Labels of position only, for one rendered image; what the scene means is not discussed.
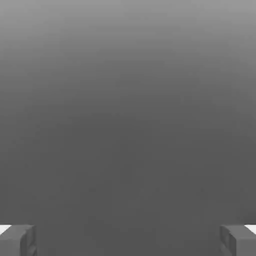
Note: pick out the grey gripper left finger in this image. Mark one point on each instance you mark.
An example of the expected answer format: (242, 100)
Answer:
(14, 242)

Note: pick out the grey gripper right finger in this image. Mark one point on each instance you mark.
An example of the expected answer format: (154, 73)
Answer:
(240, 242)

